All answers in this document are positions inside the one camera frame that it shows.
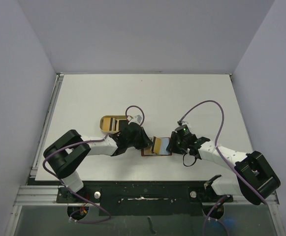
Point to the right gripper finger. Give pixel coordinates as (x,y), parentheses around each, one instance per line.
(172,142)
(177,150)

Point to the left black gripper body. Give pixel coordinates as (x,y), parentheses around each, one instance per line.
(139,140)

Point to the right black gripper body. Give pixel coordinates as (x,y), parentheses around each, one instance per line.
(173,142)

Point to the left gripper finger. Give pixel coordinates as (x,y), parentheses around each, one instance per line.
(147,142)
(147,150)

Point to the brown leather card holder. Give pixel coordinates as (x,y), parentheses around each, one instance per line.
(163,151)

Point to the beige oval tray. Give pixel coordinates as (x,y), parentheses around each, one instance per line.
(117,129)

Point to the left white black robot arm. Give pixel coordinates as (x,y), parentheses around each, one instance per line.
(62,158)

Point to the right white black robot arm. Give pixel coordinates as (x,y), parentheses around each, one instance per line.
(256,180)

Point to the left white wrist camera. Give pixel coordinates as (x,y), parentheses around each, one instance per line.
(136,119)

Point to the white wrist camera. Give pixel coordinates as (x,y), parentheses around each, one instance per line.
(136,119)
(182,122)

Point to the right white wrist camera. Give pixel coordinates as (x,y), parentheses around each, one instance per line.
(182,122)

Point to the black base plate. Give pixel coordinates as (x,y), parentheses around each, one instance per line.
(154,208)

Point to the aluminium frame rail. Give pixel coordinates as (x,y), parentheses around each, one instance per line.
(115,192)

